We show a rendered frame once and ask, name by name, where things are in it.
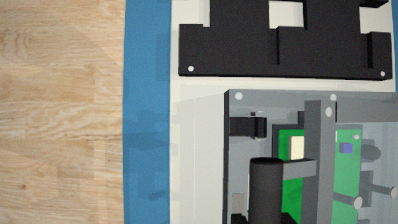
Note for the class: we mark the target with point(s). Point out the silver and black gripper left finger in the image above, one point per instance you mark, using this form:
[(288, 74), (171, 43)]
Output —
[(237, 218)]

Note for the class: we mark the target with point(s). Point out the green circuit board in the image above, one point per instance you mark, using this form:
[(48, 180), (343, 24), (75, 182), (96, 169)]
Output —
[(290, 146)]

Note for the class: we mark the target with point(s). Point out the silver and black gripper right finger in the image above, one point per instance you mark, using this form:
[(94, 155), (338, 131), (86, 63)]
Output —
[(287, 219)]

